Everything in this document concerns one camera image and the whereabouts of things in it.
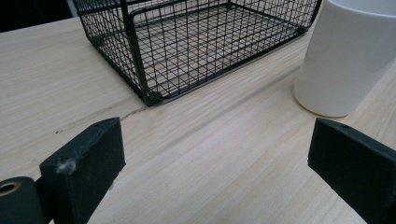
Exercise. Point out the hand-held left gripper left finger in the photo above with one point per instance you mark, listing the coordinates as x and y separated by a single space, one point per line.
82 169

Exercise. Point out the white cup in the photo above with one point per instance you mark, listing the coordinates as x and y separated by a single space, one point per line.
344 59

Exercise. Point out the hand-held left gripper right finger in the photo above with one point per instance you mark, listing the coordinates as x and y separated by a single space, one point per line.
355 168

